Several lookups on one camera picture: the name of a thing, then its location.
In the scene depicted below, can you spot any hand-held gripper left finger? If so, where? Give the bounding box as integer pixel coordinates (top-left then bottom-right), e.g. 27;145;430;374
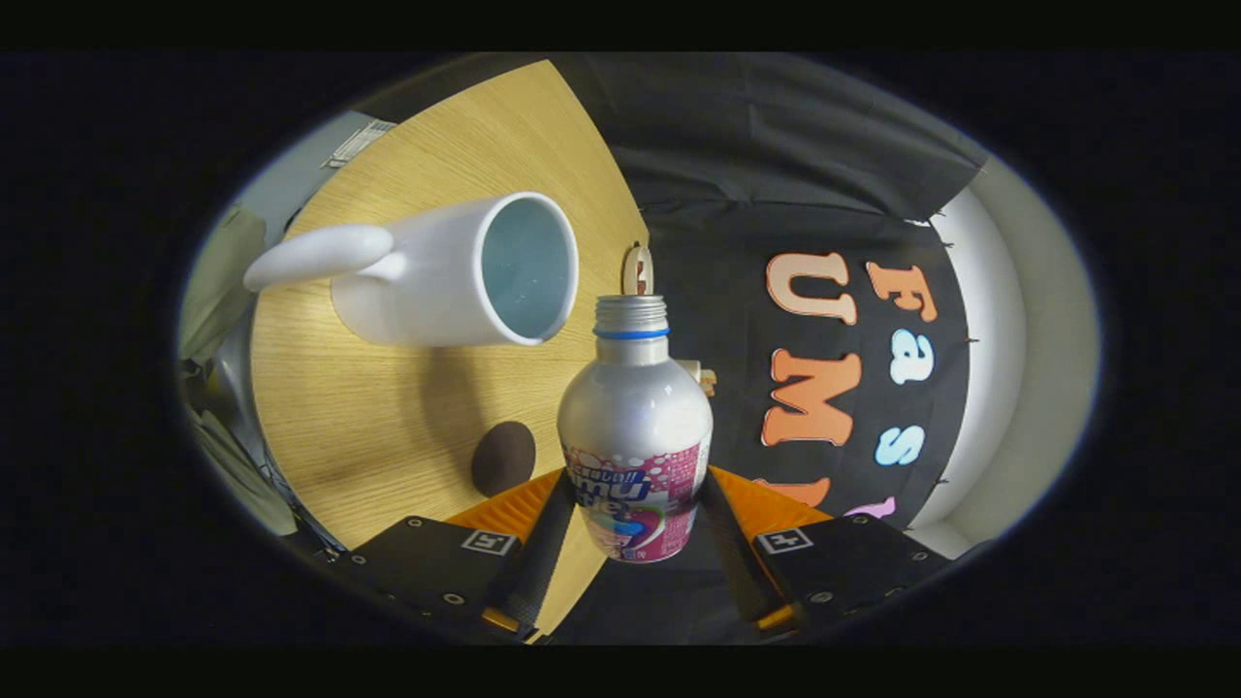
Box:
339;468;579;641

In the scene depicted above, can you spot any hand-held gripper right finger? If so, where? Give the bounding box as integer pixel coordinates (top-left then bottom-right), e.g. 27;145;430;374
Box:
700;467;951;636

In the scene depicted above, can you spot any dark round coaster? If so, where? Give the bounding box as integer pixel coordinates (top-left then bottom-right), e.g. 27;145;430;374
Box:
471;421;537;498

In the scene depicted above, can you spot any silver juice bottle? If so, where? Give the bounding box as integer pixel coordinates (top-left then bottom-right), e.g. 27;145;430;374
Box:
557;295;715;564

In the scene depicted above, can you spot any white cup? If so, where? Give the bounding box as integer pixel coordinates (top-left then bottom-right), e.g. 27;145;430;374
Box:
242;191;581;348

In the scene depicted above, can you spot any wooden table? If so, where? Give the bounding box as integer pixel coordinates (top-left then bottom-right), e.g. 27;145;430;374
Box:
250;60;651;636

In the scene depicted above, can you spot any small white plate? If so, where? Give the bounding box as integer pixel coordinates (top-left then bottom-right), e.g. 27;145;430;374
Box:
621;242;654;297

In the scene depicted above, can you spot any black backdrop cloth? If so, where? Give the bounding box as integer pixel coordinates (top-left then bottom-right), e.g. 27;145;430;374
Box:
543;53;990;646

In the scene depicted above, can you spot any olive grey cloth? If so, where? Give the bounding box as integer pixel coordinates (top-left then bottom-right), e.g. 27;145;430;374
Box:
179;206;297;536

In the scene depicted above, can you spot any grey ribbed strip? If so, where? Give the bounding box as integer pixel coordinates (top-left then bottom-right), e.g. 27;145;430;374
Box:
325;118;397;168

